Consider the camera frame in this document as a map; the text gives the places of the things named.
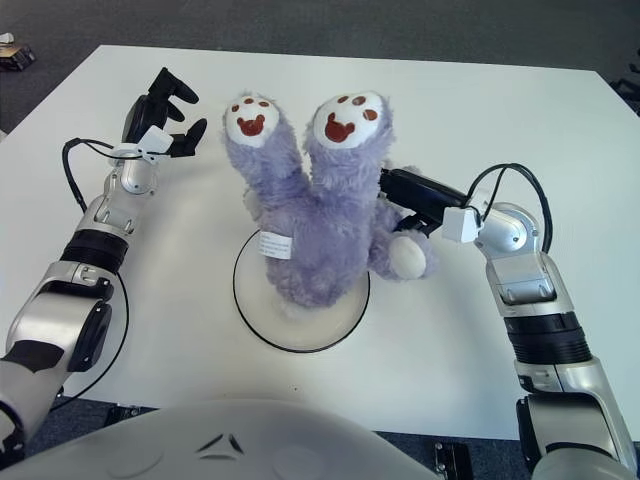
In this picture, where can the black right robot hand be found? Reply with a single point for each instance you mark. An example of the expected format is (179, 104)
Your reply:
(425, 195)

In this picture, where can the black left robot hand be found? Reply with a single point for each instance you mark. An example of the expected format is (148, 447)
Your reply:
(145, 115)

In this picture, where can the purple plush doll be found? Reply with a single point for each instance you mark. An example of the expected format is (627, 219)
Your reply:
(320, 225)

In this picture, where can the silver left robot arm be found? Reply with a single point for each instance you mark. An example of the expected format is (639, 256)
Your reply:
(50, 310)

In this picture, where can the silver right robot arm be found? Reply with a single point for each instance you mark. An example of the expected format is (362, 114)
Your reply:
(525, 280)

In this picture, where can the white plate with black rim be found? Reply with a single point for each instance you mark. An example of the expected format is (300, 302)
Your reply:
(320, 330)

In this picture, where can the dark cardboard box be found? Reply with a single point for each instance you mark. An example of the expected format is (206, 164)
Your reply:
(17, 56)

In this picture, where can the white cloth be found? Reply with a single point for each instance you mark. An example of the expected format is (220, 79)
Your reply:
(6, 38)

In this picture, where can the black chair base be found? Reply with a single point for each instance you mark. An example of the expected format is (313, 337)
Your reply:
(629, 92)

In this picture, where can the grey robot torso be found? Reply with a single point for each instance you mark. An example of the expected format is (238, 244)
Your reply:
(250, 440)

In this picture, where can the black table leg bracket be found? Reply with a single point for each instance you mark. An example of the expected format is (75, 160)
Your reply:
(125, 414)
(452, 462)

